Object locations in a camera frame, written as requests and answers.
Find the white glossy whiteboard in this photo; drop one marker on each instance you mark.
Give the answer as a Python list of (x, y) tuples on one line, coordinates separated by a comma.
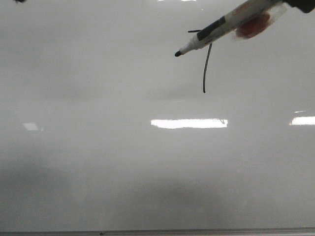
[(103, 128)]

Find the white black whiteboard marker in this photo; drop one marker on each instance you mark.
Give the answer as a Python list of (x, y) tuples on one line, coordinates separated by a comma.
[(225, 24)]

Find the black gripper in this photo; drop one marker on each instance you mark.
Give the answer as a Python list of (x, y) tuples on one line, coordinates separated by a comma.
[(260, 23)]

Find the grey aluminium whiteboard frame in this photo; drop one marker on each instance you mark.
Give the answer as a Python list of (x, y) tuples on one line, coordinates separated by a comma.
[(299, 231)]

